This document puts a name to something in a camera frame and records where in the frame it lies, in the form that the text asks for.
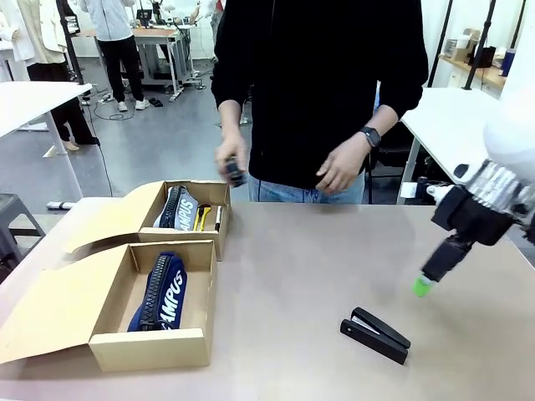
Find black floor cable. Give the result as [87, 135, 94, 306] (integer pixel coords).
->
[88, 98, 115, 197]

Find navy blue pencil case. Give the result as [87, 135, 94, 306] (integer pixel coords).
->
[126, 251, 187, 333]

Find person's black hoodie torso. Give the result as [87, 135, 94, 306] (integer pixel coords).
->
[211, 0, 430, 191]

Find grey workshop desk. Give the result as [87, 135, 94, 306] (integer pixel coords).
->
[132, 25, 198, 102]

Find person's blue jeans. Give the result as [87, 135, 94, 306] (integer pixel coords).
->
[248, 173, 367, 206]

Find person's right hand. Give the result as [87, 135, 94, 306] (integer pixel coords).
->
[214, 135, 250, 185]

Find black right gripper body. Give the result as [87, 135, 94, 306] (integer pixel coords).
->
[421, 231, 476, 285]

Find black tripod pole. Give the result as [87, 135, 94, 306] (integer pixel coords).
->
[56, 0, 87, 84]

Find black box on shelf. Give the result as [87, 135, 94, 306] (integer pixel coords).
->
[474, 45, 497, 69]

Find black light stand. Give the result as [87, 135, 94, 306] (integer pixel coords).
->
[461, 0, 503, 92]

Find large open cardboard box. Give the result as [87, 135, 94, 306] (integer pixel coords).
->
[62, 179, 233, 262]

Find long black stapler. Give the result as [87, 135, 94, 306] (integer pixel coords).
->
[339, 307, 412, 366]

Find black wrist watch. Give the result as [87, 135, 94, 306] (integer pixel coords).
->
[359, 126, 382, 148]

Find small black stapler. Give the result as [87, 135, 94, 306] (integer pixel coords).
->
[224, 157, 248, 188]

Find grey pencil case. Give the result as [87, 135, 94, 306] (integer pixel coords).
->
[152, 185, 201, 231]

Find grey metal stool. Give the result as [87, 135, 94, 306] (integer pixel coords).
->
[0, 193, 46, 268]

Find person's right forearm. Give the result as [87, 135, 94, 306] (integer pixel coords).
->
[217, 98, 246, 145]

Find dark blue bottle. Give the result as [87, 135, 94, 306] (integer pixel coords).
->
[501, 48, 517, 79]

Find person's left forearm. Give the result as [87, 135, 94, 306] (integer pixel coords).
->
[361, 102, 400, 145]

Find white table with white legs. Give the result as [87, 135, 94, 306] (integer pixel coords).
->
[396, 86, 502, 206]
[0, 81, 94, 201]

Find bystander in white hoodie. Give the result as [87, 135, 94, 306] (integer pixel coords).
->
[79, 0, 150, 113]

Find person's left hand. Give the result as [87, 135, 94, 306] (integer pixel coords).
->
[315, 133, 373, 195]

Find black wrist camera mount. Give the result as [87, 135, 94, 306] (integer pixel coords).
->
[425, 185, 516, 246]

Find yellow black utility knife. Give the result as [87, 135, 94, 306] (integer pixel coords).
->
[191, 204, 212, 232]

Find black office chair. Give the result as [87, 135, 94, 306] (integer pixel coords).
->
[367, 123, 415, 197]

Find bystander in cream coat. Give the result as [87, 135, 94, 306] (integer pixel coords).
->
[16, 0, 101, 152]

